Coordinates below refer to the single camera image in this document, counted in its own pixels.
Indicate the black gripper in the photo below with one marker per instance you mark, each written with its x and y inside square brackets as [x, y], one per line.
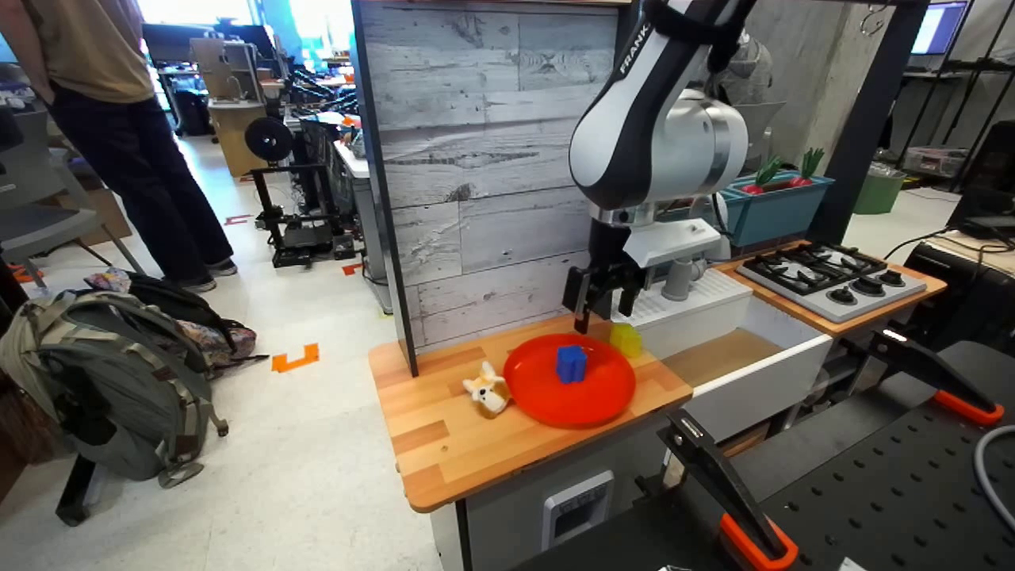
[607, 271]

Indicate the yellow block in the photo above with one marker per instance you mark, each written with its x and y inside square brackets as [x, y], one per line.
[627, 340]

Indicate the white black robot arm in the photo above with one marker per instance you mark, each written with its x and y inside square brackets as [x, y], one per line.
[648, 139]

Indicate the blue block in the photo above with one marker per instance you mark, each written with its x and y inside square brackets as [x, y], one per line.
[573, 366]

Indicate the grey toy faucet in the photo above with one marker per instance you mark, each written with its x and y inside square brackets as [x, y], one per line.
[684, 275]

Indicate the red plate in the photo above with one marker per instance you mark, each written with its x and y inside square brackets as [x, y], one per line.
[537, 391]

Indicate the small toy dog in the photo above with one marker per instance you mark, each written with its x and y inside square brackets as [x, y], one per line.
[488, 391]

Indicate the white toy sink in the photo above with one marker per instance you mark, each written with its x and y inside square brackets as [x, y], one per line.
[739, 355]

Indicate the black orange clamp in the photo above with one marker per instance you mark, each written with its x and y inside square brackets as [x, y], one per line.
[950, 388]
[744, 529]

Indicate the right blue planter box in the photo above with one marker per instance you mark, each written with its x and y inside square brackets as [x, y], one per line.
[759, 217]

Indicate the wooden toy counter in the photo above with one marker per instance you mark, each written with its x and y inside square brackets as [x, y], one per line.
[446, 449]

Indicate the toy stove top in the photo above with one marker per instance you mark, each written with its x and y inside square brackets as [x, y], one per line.
[836, 283]

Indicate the black orange clamp right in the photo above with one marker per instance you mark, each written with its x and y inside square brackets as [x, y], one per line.
[950, 388]

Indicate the black perforated table plate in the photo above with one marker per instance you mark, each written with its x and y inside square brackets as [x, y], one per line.
[879, 489]

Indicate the grey backpack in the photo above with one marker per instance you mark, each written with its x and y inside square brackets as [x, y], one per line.
[129, 372]

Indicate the standing person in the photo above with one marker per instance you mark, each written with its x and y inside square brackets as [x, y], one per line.
[87, 64]

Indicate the orange floor bracket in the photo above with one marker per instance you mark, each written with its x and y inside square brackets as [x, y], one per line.
[287, 361]

